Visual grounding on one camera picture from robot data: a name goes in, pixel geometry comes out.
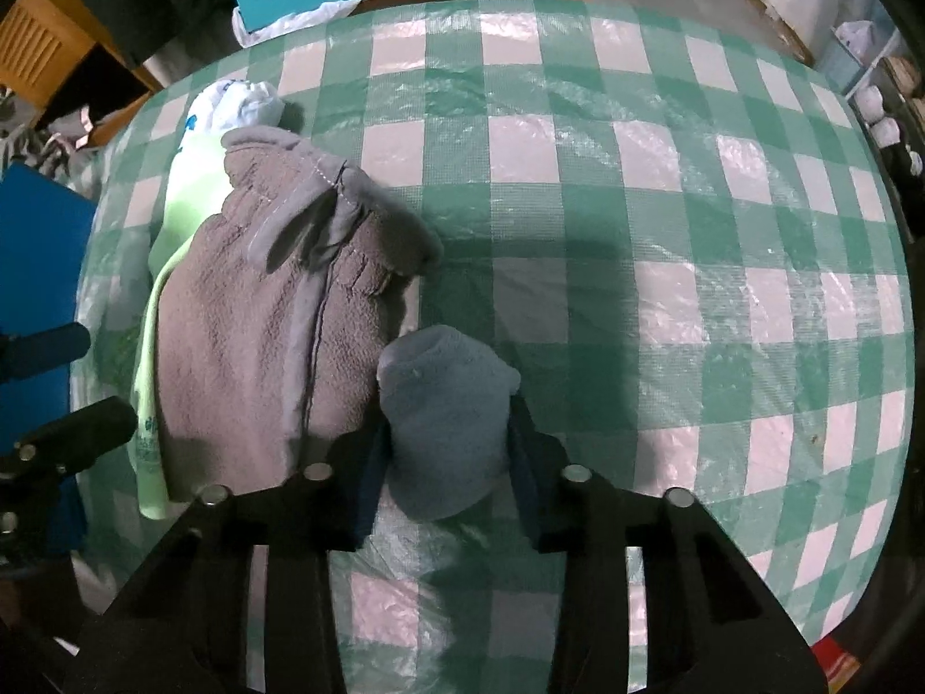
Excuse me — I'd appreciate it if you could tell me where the grey-blue fleece sock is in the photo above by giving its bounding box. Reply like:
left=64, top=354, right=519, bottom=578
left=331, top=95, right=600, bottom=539
left=377, top=325, right=521, bottom=522

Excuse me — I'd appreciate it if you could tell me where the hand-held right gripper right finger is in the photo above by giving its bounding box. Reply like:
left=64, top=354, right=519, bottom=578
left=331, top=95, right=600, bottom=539
left=506, top=397, right=828, bottom=694

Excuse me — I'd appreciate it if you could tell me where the pale blue storage bin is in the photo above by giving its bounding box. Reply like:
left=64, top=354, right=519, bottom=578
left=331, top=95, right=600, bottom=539
left=824, top=18, right=897, bottom=97

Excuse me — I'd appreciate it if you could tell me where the grey cloth pile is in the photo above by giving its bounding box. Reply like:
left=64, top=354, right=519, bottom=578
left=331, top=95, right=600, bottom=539
left=0, top=87, right=95, bottom=182

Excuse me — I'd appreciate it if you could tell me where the red packet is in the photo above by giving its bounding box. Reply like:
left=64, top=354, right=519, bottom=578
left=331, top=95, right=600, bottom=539
left=813, top=640, right=868, bottom=694

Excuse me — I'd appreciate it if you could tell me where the wooden desk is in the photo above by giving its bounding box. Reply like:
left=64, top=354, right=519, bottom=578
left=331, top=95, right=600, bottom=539
left=0, top=0, right=164, bottom=131

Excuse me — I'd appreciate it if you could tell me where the green white checked tablecloth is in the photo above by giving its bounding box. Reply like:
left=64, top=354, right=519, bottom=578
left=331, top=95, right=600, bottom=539
left=76, top=0, right=915, bottom=694

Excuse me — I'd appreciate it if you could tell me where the blue board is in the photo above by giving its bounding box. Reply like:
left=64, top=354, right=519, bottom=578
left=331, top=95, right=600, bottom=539
left=0, top=163, right=95, bottom=558

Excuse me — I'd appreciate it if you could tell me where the brown-grey fleece glove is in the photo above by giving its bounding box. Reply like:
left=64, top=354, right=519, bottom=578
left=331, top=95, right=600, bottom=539
left=155, top=126, right=443, bottom=503

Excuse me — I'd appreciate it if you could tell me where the light green sock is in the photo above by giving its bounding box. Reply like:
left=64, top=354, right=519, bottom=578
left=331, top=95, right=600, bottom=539
left=130, top=145, right=232, bottom=522

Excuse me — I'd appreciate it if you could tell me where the white blue striped sock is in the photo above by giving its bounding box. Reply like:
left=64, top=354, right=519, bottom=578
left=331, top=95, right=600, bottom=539
left=177, top=79, right=284, bottom=156

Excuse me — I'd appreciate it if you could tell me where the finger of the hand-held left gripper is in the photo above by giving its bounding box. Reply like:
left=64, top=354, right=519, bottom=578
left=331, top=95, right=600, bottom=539
left=0, top=397, right=138, bottom=482
left=0, top=325, right=93, bottom=386

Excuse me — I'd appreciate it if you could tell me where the white plastic bag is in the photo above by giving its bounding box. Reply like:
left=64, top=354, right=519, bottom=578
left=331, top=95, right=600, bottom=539
left=231, top=0, right=362, bottom=51

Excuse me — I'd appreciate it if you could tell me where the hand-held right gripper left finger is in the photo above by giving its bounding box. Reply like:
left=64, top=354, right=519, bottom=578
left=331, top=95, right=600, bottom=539
left=76, top=419, right=395, bottom=694

